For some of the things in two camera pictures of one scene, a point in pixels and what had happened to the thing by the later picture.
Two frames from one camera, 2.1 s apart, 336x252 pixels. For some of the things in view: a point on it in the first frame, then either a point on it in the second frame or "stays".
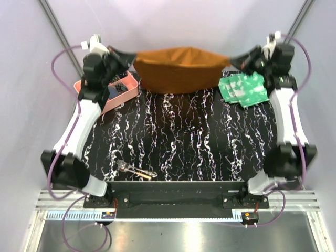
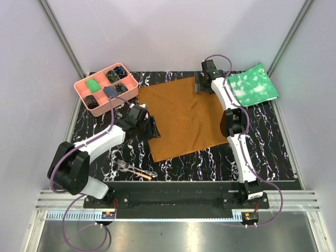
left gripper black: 124,60 to 152,127
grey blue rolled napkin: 113,93 stays
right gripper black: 244,62 to 198,80
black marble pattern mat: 193,137 stays
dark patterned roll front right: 121,88 stays
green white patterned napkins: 245,89 stays
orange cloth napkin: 179,70 to 186,121
